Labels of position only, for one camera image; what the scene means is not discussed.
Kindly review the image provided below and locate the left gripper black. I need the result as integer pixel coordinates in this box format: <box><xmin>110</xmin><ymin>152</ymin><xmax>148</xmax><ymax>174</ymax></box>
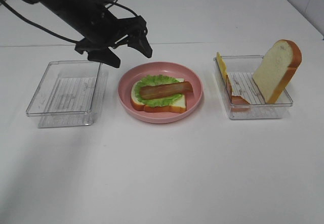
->
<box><xmin>74</xmin><ymin>6</ymin><xmax>152</xmax><ymax>68</ymax></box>

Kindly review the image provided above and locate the green lettuce leaf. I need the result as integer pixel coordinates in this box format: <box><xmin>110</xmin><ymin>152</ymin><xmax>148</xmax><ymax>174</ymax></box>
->
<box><xmin>135</xmin><ymin>74</ymin><xmax>184</xmax><ymax>107</ymax></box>

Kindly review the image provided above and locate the bacon strip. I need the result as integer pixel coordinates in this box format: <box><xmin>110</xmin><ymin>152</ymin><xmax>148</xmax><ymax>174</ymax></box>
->
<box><xmin>226</xmin><ymin>75</ymin><xmax>250</xmax><ymax>112</ymax></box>
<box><xmin>139</xmin><ymin>81</ymin><xmax>193</xmax><ymax>100</ymax></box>

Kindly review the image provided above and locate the bread slice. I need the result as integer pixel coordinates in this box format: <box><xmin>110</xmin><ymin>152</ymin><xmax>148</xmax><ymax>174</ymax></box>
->
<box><xmin>131</xmin><ymin>81</ymin><xmax>187</xmax><ymax>113</ymax></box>
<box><xmin>253</xmin><ymin>39</ymin><xmax>302</xmax><ymax>104</ymax></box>

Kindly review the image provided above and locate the yellow cheese slice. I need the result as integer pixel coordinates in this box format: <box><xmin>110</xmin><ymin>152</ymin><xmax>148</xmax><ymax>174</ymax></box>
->
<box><xmin>216</xmin><ymin>52</ymin><xmax>227</xmax><ymax>82</ymax></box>

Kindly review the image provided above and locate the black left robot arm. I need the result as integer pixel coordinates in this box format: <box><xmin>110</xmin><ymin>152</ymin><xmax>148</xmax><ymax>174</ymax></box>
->
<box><xmin>1</xmin><ymin>0</ymin><xmax>152</xmax><ymax>68</ymax></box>

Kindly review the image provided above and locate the left clear plastic tray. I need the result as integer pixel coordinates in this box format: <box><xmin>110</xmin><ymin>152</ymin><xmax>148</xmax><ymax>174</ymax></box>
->
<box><xmin>26</xmin><ymin>61</ymin><xmax>108</xmax><ymax>128</ymax></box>

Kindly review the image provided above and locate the clear plastic tray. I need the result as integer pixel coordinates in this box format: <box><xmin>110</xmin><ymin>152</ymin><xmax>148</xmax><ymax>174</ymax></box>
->
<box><xmin>214</xmin><ymin>55</ymin><xmax>293</xmax><ymax>120</ymax></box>
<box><xmin>26</xmin><ymin>61</ymin><xmax>108</xmax><ymax>128</ymax></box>

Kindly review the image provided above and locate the pink round plate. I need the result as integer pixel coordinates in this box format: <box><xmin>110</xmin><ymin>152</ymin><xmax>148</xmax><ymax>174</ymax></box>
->
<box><xmin>117</xmin><ymin>62</ymin><xmax>203</xmax><ymax>123</ymax></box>

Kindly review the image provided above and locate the right clear plastic tray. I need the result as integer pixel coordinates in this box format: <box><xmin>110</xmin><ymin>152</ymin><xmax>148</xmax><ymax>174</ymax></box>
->
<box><xmin>214</xmin><ymin>55</ymin><xmax>293</xmax><ymax>120</ymax></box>

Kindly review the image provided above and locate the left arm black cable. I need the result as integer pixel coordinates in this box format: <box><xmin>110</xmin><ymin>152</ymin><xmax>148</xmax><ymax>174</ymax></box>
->
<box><xmin>0</xmin><ymin>0</ymin><xmax>142</xmax><ymax>44</ymax></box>

